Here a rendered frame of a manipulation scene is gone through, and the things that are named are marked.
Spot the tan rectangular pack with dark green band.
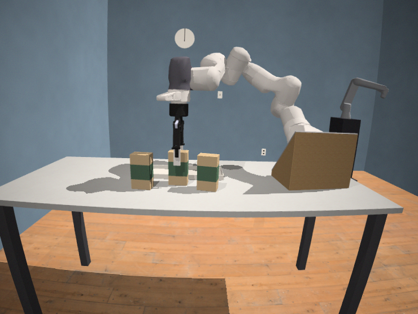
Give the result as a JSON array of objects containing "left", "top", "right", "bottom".
[
  {"left": 130, "top": 152, "right": 154, "bottom": 190},
  {"left": 197, "top": 153, "right": 220, "bottom": 192},
  {"left": 168, "top": 150, "right": 189, "bottom": 186}
]

